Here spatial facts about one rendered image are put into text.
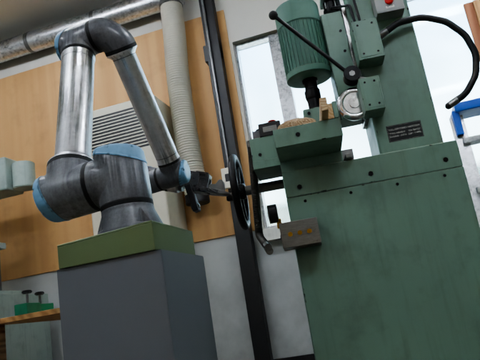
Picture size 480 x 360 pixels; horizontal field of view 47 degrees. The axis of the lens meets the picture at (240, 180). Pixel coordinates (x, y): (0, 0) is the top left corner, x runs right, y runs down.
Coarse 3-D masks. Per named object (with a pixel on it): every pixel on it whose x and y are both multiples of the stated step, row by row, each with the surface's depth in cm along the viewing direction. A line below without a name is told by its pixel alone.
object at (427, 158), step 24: (432, 144) 178; (456, 144) 177; (312, 168) 182; (336, 168) 181; (360, 168) 180; (384, 168) 179; (408, 168) 178; (432, 168) 177; (288, 192) 182; (312, 192) 181
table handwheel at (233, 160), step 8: (232, 160) 199; (232, 168) 196; (240, 168) 215; (232, 176) 194; (240, 176) 217; (232, 184) 193; (240, 184) 205; (264, 184) 204; (272, 184) 204; (280, 184) 203; (232, 192) 193; (240, 192) 204; (248, 192) 205; (240, 200) 193; (240, 208) 194; (248, 208) 217; (240, 216) 195; (248, 216) 213; (240, 224) 199; (248, 224) 203
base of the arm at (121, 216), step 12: (108, 204) 151; (120, 204) 150; (132, 204) 150; (144, 204) 153; (108, 216) 150; (120, 216) 148; (132, 216) 148; (144, 216) 150; (156, 216) 154; (108, 228) 148; (120, 228) 146
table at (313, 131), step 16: (288, 128) 170; (304, 128) 170; (320, 128) 169; (336, 128) 168; (288, 144) 169; (304, 144) 171; (320, 144) 173; (336, 144) 176; (272, 160) 190; (288, 160) 185; (272, 176) 204
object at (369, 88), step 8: (360, 80) 189; (368, 80) 188; (376, 80) 188; (360, 88) 188; (368, 88) 187; (376, 88) 187; (360, 96) 191; (368, 96) 187; (376, 96) 186; (368, 104) 186; (376, 104) 186; (384, 104) 186; (368, 112) 188; (376, 112) 189
